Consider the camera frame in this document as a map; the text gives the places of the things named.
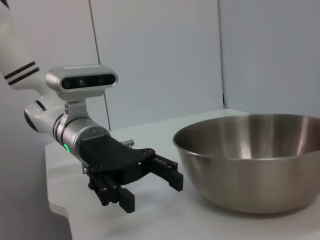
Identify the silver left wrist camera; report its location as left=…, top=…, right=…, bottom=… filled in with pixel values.
left=45, top=64, right=119, bottom=123

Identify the stainless steel mixing bowl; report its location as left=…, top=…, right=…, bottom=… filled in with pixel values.
left=172, top=113, right=320, bottom=215

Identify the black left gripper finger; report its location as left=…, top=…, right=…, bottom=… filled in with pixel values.
left=87, top=171, right=137, bottom=215
left=139, top=153, right=185, bottom=193

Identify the left gripper cable with plug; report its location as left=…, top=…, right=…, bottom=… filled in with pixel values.
left=120, top=139, right=136, bottom=149

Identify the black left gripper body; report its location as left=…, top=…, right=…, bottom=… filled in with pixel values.
left=78, top=136, right=156, bottom=187

